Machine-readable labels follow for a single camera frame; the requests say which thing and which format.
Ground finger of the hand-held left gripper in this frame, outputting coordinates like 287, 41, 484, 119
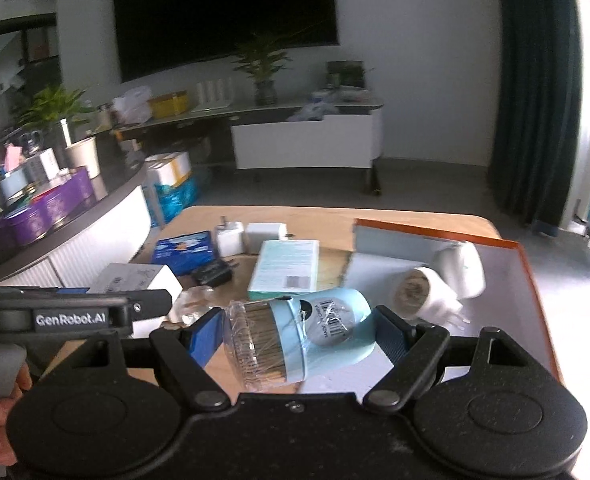
124, 287, 174, 321

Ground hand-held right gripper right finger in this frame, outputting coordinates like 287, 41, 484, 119
363, 305, 536, 414

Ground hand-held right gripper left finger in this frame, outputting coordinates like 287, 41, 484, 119
74, 307, 232, 413

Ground white cardboard box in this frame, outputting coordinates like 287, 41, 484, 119
88, 262, 183, 313

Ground black charger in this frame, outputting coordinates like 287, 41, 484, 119
190, 258, 234, 288

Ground light blue toothpick holder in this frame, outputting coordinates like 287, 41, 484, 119
223, 288, 376, 393

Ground teal cardboard box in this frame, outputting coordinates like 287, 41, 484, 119
247, 239, 321, 297

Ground orange-rimmed white box tray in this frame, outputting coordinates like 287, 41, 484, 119
295, 218, 563, 396

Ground clear plastic object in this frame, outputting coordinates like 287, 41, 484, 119
167, 285, 216, 328

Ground white round plug adapter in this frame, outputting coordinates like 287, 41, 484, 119
391, 266, 470, 332

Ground blue tissue pack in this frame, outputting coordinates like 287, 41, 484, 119
151, 230, 219, 277

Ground curved white counter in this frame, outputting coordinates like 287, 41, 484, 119
0, 132, 152, 292

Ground white cone plug adapter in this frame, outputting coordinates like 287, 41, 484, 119
432, 241, 486, 302

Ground white charger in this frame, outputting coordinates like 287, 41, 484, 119
245, 221, 296, 255
215, 216, 247, 257

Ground blue plastic pack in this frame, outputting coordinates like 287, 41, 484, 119
149, 179, 199, 227

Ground purple tin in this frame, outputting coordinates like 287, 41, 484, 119
4, 166, 97, 247

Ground white and yellow carton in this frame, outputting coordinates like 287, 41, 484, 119
144, 151, 192, 187

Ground light blue tin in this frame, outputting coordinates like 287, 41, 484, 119
0, 169, 27, 200

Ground small white carton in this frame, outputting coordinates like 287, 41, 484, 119
24, 148, 59, 182

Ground white paper cup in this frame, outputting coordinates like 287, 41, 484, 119
64, 136, 101, 179

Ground scissors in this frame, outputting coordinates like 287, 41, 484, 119
18, 129, 44, 154

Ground white plastic bag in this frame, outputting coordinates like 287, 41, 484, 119
111, 87, 152, 124

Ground yellow box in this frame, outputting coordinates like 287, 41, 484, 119
147, 91, 190, 119

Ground green plant in white tube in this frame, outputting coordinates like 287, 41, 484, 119
14, 85, 97, 147

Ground white tv console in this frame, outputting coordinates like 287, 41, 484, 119
112, 92, 386, 197

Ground white router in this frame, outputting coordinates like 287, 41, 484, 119
194, 76, 237, 112

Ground pile of plastic bags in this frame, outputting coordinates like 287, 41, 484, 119
287, 87, 371, 122

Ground potted plant in glass vase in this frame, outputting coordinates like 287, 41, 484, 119
230, 34, 297, 107

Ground dark green curtain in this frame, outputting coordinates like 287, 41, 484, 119
486, 0, 584, 235

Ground dark picture frame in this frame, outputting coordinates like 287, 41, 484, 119
326, 60, 366, 89

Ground black wall television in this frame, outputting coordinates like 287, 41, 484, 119
112, 0, 339, 84

